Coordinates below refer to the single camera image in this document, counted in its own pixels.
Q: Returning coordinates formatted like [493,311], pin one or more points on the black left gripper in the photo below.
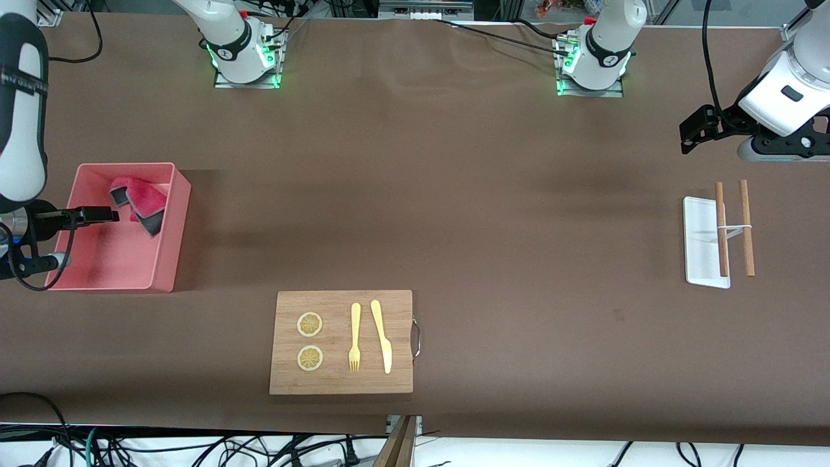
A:
[725,122]

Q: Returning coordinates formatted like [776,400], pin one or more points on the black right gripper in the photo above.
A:
[47,219]

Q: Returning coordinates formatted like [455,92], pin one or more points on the pink cloth with grey trim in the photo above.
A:
[146,198]

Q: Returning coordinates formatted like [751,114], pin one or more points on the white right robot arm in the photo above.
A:
[19,130]

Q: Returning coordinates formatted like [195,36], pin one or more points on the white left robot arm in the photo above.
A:
[609,39]

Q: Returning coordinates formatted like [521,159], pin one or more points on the pink plastic bin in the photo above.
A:
[117,266]

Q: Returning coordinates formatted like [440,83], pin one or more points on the white rack base tray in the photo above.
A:
[700,246]

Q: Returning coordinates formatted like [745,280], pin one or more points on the wooden rack rod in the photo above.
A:
[747,253]
[721,253]

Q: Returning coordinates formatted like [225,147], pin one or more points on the lemon slice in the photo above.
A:
[309,324]
[310,358]

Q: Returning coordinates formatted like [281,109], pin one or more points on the yellow plastic fork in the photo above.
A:
[355,324]

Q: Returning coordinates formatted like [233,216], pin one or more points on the wooden cutting board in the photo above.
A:
[337,383]

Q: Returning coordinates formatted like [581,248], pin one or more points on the yellow plastic knife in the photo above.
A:
[378,321]

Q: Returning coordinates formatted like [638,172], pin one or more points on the wooden stand leg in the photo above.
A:
[397,447]

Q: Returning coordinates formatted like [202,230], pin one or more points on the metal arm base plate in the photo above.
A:
[613,93]
[259,84]

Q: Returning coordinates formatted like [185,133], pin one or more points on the aluminium frame corner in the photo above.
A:
[794,32]
[50,16]

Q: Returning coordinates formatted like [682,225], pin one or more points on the small metal bracket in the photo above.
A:
[419,425]

